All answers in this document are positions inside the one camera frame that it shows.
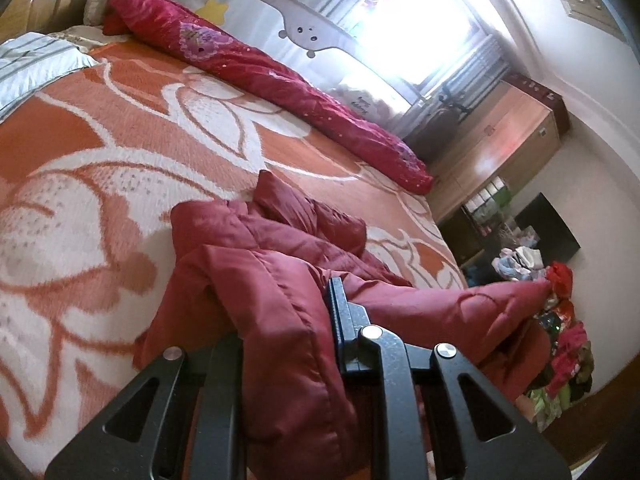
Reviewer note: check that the pile of colourful clothes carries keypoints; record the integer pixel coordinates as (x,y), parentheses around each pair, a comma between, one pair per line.
(568,376)

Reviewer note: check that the grey striped curtain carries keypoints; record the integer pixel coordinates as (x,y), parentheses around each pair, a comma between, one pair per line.
(414,57)

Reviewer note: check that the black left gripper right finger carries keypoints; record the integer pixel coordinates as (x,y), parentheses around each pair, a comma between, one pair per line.
(434,414)

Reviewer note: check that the black office chair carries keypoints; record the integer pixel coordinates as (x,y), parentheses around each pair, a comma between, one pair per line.
(434,132)

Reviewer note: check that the dark red puffer jacket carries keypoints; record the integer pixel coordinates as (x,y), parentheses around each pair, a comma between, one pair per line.
(260,269)

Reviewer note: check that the orange white floral blanket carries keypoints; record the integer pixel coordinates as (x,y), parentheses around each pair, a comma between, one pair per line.
(91,166)

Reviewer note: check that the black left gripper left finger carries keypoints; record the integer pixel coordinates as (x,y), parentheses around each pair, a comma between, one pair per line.
(179,418)

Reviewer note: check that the brown wooden wardrobe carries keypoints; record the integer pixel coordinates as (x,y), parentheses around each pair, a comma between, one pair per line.
(511,135)

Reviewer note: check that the grey bed guard rail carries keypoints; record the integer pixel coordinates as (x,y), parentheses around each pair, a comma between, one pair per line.
(280,25)

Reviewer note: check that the black square stool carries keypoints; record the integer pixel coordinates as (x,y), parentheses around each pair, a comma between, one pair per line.
(555,239)

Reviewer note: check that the red floral rolled quilt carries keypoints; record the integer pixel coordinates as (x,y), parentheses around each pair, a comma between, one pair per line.
(168,26)

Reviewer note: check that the white striped pillow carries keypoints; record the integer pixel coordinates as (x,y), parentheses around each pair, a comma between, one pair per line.
(31,62)

